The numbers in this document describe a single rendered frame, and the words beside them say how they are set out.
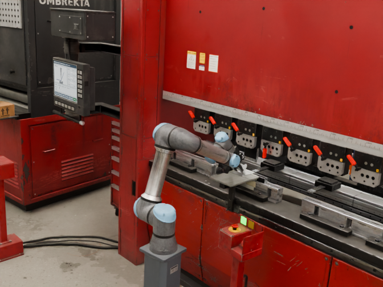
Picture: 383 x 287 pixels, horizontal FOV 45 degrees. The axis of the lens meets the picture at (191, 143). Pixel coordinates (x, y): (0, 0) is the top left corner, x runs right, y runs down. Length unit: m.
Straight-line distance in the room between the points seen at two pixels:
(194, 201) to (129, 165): 0.63
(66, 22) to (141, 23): 0.53
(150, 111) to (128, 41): 0.53
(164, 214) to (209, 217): 0.84
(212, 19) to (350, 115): 1.11
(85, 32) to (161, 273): 1.66
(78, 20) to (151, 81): 0.65
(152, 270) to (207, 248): 0.85
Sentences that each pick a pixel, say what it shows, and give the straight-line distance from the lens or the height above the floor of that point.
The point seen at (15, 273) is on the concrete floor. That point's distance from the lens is 3.88.
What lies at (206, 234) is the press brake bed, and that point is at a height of 0.51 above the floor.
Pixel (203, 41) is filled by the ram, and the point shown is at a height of 1.79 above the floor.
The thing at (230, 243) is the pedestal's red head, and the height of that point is 0.73.
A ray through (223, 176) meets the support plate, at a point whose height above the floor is 1.00.
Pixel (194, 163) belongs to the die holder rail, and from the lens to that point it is 3.38.
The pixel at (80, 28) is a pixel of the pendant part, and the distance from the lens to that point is 3.28.
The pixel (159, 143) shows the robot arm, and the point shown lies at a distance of 2.42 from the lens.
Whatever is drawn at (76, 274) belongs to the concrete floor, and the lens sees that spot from 3.78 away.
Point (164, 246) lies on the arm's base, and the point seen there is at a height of 0.82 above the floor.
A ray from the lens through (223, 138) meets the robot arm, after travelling 2.71.
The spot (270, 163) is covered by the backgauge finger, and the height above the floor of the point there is 1.03.
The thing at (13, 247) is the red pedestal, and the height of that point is 0.08.
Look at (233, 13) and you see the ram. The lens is 2.96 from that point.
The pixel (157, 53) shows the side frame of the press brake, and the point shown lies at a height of 1.67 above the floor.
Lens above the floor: 1.99
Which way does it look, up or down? 16 degrees down
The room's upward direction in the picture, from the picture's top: 3 degrees clockwise
